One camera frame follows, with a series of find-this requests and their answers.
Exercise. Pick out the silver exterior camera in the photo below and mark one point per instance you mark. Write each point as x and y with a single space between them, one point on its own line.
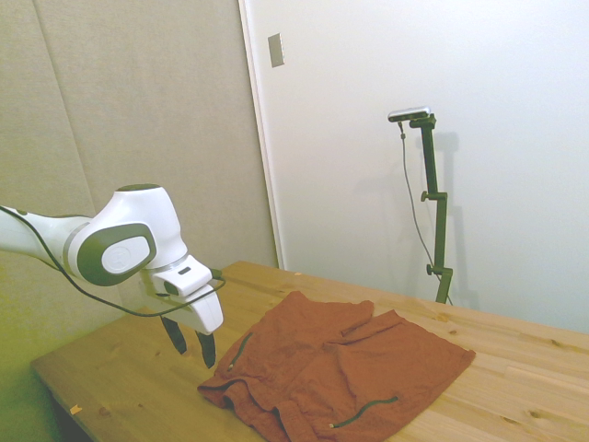
409 112

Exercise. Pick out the small wood chip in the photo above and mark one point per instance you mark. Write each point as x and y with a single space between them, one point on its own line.
75 408

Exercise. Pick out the white door frame trim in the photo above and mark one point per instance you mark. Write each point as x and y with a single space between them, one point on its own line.
262 138

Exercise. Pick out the dark green camera stand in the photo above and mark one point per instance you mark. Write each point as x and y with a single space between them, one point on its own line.
435 184

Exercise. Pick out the grey wall switch plate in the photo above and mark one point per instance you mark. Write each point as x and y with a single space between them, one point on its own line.
276 50

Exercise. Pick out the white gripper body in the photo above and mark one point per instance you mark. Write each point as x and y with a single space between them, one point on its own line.
204 313

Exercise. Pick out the red zippered jacket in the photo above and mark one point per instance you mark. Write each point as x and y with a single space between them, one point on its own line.
331 364

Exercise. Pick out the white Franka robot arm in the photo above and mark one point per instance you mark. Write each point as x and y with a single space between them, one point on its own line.
119 216

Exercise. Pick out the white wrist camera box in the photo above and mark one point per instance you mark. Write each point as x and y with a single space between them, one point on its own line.
191 276

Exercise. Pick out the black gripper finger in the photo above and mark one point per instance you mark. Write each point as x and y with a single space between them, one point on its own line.
207 350
177 336

